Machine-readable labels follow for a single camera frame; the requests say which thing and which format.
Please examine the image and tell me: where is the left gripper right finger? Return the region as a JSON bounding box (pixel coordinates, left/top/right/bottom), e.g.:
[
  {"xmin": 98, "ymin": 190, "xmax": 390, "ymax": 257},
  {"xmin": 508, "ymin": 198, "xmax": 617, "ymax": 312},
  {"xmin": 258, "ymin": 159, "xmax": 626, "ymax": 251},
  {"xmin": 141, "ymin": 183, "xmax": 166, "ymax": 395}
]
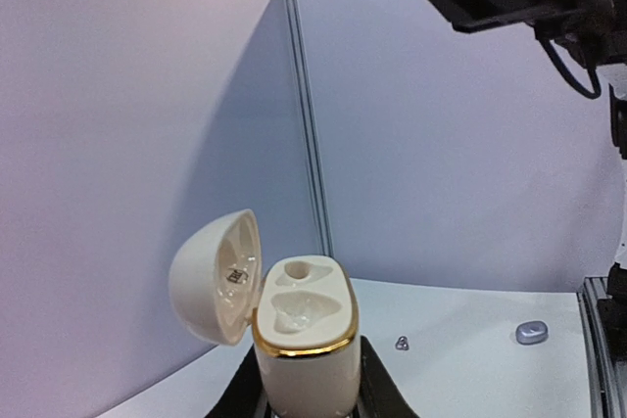
[{"xmin": 355, "ymin": 335, "xmax": 418, "ymax": 418}]

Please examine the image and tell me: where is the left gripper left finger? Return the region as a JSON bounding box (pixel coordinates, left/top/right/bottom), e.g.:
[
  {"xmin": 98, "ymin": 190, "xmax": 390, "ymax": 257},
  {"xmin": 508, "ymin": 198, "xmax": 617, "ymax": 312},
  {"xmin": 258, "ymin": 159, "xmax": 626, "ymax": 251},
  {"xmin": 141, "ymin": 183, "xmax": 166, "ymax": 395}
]
[{"xmin": 210, "ymin": 348, "xmax": 269, "ymax": 418}]

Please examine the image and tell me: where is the white earbud charging case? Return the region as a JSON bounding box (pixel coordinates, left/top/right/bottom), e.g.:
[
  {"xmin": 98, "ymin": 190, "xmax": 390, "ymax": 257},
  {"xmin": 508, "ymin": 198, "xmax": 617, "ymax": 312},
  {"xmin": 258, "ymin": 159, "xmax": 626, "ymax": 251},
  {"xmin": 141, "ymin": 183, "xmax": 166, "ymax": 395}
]
[{"xmin": 169, "ymin": 209, "xmax": 361, "ymax": 417}]

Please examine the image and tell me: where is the grey oval puck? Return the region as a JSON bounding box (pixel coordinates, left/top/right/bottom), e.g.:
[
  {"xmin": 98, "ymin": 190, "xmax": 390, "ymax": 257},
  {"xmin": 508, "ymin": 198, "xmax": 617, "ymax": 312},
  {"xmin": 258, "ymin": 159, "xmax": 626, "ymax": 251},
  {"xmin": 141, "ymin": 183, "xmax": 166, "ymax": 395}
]
[{"xmin": 514, "ymin": 320, "xmax": 549, "ymax": 346}]

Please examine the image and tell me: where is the left aluminium frame post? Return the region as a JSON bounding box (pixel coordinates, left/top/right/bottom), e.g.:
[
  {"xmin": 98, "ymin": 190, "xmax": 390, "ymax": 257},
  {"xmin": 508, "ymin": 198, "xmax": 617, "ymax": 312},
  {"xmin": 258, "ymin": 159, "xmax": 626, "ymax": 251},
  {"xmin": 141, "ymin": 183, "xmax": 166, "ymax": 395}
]
[{"xmin": 284, "ymin": 0, "xmax": 334, "ymax": 256}]

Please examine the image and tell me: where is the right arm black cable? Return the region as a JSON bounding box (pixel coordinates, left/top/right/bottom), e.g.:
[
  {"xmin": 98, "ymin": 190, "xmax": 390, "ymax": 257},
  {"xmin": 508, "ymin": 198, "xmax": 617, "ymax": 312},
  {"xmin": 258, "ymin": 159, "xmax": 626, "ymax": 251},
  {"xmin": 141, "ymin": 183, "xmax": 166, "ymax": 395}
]
[{"xmin": 541, "ymin": 0, "xmax": 623, "ymax": 100}]

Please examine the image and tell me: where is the aluminium front rail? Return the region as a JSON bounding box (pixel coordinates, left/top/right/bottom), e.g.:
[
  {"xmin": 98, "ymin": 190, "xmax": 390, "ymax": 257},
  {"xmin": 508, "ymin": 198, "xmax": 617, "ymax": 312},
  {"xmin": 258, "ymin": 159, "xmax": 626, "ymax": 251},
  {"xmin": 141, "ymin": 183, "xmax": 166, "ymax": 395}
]
[{"xmin": 577, "ymin": 262, "xmax": 626, "ymax": 418}]

